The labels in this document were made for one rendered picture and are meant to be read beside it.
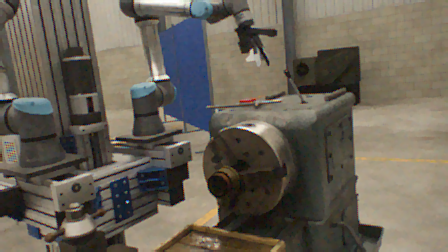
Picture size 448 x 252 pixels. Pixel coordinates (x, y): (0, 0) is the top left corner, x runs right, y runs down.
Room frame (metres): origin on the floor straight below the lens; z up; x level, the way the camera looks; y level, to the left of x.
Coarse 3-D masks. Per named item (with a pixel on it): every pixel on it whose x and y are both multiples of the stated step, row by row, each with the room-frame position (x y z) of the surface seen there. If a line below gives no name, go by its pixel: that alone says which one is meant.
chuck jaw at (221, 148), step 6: (216, 138) 1.25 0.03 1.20; (222, 138) 1.24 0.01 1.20; (210, 144) 1.22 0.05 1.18; (216, 144) 1.20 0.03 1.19; (222, 144) 1.21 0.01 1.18; (216, 150) 1.20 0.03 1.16; (222, 150) 1.19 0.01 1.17; (228, 150) 1.21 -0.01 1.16; (216, 156) 1.18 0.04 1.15; (222, 156) 1.17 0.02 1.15; (228, 156) 1.19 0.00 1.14; (234, 156) 1.21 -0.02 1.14; (216, 162) 1.18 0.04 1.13; (222, 162) 1.15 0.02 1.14; (228, 162) 1.17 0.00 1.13; (234, 162) 1.19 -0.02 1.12; (216, 168) 1.16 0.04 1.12
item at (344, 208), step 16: (352, 176) 1.66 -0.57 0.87; (352, 192) 1.62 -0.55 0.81; (336, 208) 1.38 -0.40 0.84; (352, 208) 1.58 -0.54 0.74; (256, 224) 1.35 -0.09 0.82; (272, 224) 1.32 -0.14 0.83; (288, 224) 1.28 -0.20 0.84; (320, 224) 1.22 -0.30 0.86; (352, 224) 1.57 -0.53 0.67; (320, 240) 1.23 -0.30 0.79; (336, 240) 1.38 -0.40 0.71; (352, 240) 1.58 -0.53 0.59
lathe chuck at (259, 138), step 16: (240, 128) 1.20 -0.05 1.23; (256, 128) 1.20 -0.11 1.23; (208, 144) 1.27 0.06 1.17; (240, 144) 1.20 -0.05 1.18; (256, 144) 1.17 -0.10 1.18; (272, 144) 1.15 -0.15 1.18; (208, 160) 1.27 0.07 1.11; (240, 160) 1.29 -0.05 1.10; (256, 160) 1.17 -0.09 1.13; (272, 160) 1.14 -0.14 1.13; (288, 160) 1.17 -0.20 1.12; (208, 176) 1.28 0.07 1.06; (288, 176) 1.15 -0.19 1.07; (240, 192) 1.21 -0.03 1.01; (256, 192) 1.17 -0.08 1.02; (272, 192) 1.14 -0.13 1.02; (240, 208) 1.21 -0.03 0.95; (256, 208) 1.18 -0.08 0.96
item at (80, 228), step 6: (90, 216) 0.78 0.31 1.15; (66, 222) 0.75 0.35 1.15; (72, 222) 0.75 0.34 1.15; (78, 222) 0.75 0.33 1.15; (84, 222) 0.76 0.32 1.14; (90, 222) 0.77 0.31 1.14; (96, 222) 0.79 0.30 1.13; (60, 228) 0.76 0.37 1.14; (66, 228) 0.74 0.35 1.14; (72, 228) 0.74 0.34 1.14; (78, 228) 0.74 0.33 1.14; (84, 228) 0.75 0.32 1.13; (90, 228) 0.76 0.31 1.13; (66, 234) 0.74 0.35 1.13; (72, 234) 0.74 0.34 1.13; (78, 234) 0.74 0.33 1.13; (84, 234) 0.74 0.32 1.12
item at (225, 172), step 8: (224, 168) 1.13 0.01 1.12; (232, 168) 1.12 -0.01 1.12; (216, 176) 1.08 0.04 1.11; (224, 176) 1.08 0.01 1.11; (232, 176) 1.10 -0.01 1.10; (208, 184) 1.10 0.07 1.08; (216, 184) 1.13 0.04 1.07; (224, 184) 1.07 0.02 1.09; (232, 184) 1.09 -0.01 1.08; (216, 192) 1.10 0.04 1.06; (224, 192) 1.07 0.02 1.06; (232, 192) 1.10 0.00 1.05
